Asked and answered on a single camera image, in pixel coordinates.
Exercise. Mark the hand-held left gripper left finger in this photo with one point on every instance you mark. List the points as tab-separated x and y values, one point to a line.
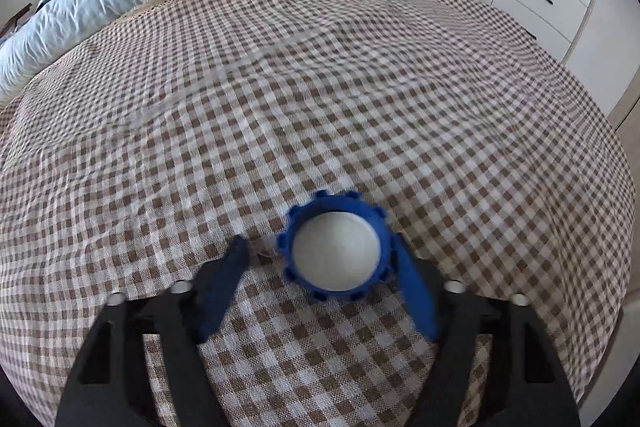
222	292

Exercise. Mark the brown checked lace-edged bedspread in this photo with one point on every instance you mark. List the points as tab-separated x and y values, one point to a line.
300	82

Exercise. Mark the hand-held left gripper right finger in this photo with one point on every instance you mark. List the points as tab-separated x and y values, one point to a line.
417	292

